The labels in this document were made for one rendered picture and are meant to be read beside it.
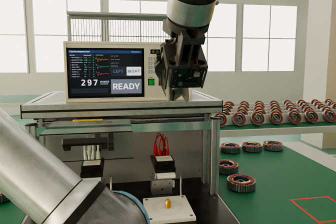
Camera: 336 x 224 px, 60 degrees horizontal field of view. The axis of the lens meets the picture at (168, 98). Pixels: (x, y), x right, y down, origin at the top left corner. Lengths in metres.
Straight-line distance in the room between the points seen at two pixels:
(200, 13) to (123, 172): 0.88
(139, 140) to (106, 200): 0.74
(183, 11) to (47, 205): 0.33
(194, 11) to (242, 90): 7.60
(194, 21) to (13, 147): 0.32
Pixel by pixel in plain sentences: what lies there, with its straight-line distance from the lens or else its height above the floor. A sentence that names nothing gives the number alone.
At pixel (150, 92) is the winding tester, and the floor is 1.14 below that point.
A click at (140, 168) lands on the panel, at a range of 1.21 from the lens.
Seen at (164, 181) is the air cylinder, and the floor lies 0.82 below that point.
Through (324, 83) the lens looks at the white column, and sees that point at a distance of 4.68.
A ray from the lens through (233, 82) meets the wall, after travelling 7.90.
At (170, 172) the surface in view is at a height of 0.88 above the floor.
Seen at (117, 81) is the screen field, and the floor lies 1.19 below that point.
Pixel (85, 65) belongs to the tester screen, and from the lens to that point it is 1.02.
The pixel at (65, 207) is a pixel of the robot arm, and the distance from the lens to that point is 0.45.
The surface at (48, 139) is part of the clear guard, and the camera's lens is 0.82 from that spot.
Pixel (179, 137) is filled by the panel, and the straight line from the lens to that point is 1.20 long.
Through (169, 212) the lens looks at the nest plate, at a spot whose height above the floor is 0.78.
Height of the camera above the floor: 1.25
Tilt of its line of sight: 7 degrees down
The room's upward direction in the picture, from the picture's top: straight up
